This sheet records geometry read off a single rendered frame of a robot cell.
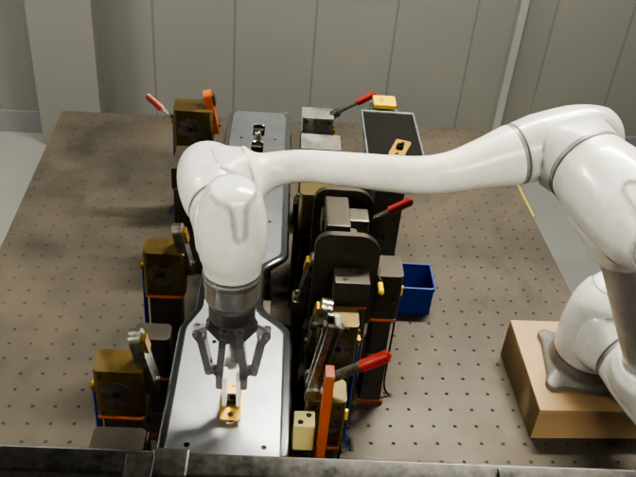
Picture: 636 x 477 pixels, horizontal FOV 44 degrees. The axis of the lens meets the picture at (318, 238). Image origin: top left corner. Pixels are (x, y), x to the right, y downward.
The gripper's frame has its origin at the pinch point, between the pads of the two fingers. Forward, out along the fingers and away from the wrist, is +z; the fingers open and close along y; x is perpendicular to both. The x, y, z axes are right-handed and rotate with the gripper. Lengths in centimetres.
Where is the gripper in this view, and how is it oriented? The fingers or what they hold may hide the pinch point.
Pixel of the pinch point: (231, 387)
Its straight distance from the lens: 140.2
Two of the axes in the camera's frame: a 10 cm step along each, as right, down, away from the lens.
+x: 0.2, 5.8, -8.1
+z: -0.7, 8.1, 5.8
